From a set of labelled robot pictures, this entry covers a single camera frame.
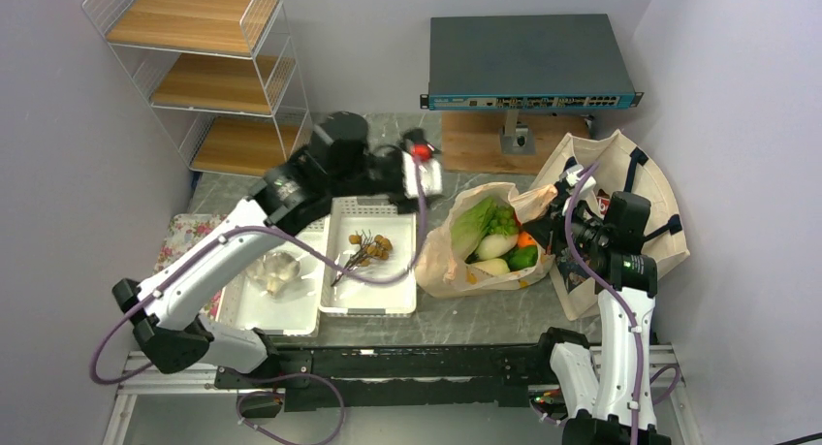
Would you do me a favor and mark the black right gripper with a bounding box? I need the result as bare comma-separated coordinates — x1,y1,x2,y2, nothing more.
522,193,611,256

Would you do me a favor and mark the beige canvas tote bag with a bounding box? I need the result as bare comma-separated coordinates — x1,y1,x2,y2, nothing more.
529,130,690,321

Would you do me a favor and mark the brown longan fruit branch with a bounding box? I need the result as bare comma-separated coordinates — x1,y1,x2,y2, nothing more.
343,231,393,271

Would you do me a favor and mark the green lettuce leaf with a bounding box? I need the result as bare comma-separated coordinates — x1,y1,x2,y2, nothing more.
450,197,499,261

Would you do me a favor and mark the orange plastic grocery bag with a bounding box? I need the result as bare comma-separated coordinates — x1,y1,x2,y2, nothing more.
415,182,557,299

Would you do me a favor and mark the clear bag of garlic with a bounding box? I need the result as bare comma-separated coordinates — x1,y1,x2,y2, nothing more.
245,251,300,296

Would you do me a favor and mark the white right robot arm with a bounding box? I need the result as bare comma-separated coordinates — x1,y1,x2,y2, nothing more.
523,192,672,444

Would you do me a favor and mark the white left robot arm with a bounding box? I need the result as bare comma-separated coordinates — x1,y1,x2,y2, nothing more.
112,111,439,387

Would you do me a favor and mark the right white plastic basket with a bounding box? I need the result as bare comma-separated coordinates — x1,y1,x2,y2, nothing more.
320,197,417,317

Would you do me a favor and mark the white plastic basket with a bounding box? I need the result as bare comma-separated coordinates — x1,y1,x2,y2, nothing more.
320,197,417,317
214,241,324,337

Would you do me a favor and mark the orange fruit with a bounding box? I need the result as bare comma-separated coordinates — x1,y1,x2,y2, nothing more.
517,231,539,248

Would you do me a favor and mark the green bell pepper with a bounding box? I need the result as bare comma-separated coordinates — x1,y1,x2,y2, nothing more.
506,245,540,271

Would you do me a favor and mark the wooden board with metal stand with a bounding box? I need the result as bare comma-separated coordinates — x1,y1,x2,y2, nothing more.
441,111,590,175

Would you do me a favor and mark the white radish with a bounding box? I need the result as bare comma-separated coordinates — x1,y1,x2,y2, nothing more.
474,234,518,261

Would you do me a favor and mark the left white plastic basket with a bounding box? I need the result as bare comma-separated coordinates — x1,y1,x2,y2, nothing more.
214,241,324,337

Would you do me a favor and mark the floral pattern tray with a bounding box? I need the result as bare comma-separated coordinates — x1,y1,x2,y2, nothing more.
150,213,240,318

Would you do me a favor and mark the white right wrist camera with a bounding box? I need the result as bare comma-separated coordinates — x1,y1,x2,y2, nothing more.
554,164,585,190

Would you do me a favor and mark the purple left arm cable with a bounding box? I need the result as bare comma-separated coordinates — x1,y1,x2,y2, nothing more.
88,152,430,445

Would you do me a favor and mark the dark grey network switch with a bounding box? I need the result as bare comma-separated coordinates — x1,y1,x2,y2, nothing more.
420,14,643,111

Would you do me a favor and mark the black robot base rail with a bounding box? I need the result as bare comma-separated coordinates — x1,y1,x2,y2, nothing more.
118,338,583,412

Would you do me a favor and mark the white wire wooden shelf rack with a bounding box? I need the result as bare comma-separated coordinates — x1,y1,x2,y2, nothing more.
82,0,313,176

